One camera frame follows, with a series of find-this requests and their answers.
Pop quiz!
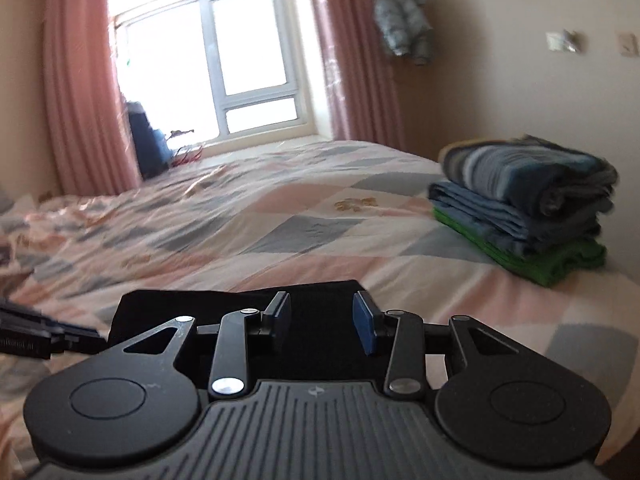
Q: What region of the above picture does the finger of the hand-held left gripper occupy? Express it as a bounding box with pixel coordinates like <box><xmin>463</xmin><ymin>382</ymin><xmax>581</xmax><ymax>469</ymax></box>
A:
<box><xmin>0</xmin><ymin>300</ymin><xmax>109</xmax><ymax>357</ymax></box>

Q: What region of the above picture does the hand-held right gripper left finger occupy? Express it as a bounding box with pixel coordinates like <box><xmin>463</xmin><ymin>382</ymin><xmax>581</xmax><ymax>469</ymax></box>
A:
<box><xmin>122</xmin><ymin>291</ymin><xmax>292</xmax><ymax>401</ymax></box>

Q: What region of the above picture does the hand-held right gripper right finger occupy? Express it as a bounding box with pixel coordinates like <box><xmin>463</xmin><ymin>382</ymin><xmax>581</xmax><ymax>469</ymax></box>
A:
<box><xmin>352</xmin><ymin>290</ymin><xmax>521</xmax><ymax>401</ymax></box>

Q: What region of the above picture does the black garment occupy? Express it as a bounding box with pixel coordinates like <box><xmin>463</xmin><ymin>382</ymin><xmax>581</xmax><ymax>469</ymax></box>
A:
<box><xmin>107</xmin><ymin>280</ymin><xmax>396</xmax><ymax>391</ymax></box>

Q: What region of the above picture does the checked pink grey quilt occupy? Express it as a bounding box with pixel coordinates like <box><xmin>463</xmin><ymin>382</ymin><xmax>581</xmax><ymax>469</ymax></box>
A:
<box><xmin>0</xmin><ymin>139</ymin><xmax>640</xmax><ymax>463</ymax></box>

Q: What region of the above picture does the folded green garment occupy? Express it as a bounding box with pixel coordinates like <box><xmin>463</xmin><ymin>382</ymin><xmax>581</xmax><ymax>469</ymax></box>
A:
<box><xmin>431</xmin><ymin>206</ymin><xmax>609</xmax><ymax>289</ymax></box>

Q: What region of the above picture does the dark blue bag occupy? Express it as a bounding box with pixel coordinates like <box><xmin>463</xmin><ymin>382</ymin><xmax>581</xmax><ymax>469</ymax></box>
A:
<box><xmin>124</xmin><ymin>101</ymin><xmax>172</xmax><ymax>180</ymax></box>

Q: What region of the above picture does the folded blue striped garment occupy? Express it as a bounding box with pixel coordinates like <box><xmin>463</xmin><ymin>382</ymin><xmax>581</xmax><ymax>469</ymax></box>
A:
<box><xmin>439</xmin><ymin>134</ymin><xmax>620</xmax><ymax>217</ymax></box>

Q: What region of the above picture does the pink curtain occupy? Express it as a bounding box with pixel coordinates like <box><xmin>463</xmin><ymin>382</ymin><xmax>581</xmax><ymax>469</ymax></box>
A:
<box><xmin>304</xmin><ymin>0</ymin><xmax>407</xmax><ymax>152</ymax></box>
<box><xmin>41</xmin><ymin>0</ymin><xmax>147</xmax><ymax>197</ymax></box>

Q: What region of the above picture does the white framed window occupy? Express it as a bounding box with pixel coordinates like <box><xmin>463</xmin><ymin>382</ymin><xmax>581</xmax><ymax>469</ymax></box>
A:
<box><xmin>107</xmin><ymin>0</ymin><xmax>323</xmax><ymax>148</ymax></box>

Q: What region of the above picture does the hanging grey patterned jacket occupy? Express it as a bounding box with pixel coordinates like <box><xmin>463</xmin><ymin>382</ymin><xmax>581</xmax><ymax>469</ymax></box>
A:
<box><xmin>373</xmin><ymin>0</ymin><xmax>436</xmax><ymax>67</ymax></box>

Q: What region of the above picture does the red cord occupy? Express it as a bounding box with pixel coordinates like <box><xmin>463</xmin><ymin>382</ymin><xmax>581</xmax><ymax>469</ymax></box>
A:
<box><xmin>171</xmin><ymin>144</ymin><xmax>205</xmax><ymax>167</ymax></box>

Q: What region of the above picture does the white wall switch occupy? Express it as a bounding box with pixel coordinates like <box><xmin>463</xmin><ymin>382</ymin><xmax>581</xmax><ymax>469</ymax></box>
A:
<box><xmin>546</xmin><ymin>30</ymin><xmax>585</xmax><ymax>55</ymax></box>

